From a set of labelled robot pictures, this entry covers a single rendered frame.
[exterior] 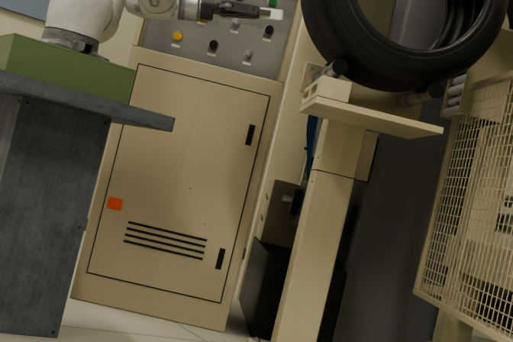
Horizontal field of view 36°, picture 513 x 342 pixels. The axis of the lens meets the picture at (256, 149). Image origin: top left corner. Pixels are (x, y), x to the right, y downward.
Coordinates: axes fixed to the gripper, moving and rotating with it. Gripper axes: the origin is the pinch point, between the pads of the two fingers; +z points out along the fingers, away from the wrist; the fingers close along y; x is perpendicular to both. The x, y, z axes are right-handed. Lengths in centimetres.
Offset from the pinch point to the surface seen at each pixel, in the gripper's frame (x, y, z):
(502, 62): 3, 21, 77
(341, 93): 21.8, -9.4, 21.1
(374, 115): 27.0, -9.4, 30.8
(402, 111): 22, 25, 47
